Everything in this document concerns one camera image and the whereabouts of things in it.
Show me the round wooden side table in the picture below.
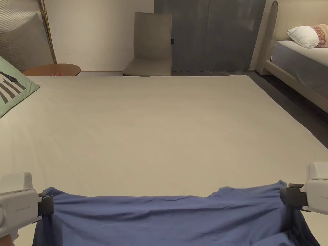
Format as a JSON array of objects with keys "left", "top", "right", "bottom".
[{"left": 22, "top": 64, "right": 81, "bottom": 77}]

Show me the blue garment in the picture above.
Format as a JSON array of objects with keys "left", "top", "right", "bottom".
[{"left": 32, "top": 180, "right": 321, "bottom": 246}]

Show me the white pillow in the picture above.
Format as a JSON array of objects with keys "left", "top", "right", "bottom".
[{"left": 287, "top": 25, "right": 321, "bottom": 49}]

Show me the bed with beige sheet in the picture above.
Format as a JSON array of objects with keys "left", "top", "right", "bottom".
[{"left": 0, "top": 74, "right": 328, "bottom": 246}]

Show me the beige legless chair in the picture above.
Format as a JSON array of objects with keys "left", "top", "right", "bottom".
[{"left": 121, "top": 11, "right": 173, "bottom": 77}]

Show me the patterned pink cushion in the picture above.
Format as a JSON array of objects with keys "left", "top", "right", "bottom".
[{"left": 312, "top": 23, "right": 328, "bottom": 48}]

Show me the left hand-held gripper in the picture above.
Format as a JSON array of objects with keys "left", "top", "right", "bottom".
[{"left": 0, "top": 172, "right": 54, "bottom": 242}]

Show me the gold floor lamp stand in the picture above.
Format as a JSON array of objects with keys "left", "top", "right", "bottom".
[{"left": 38, "top": 0, "right": 58, "bottom": 64}]

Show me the bed with beige headboard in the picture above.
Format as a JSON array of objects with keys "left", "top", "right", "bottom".
[{"left": 255, "top": 0, "right": 328, "bottom": 114}]

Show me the grey cushion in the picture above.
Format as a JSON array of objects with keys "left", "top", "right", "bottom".
[{"left": 0, "top": 12, "right": 56, "bottom": 73}]

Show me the pale green striped cushion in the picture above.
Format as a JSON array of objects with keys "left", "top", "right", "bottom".
[{"left": 0, "top": 56, "right": 40, "bottom": 119}]

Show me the grey curtain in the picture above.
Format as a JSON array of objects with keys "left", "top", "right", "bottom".
[{"left": 153, "top": 0, "right": 267, "bottom": 72}]

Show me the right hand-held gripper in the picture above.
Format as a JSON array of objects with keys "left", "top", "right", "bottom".
[{"left": 280, "top": 161, "right": 328, "bottom": 216}]

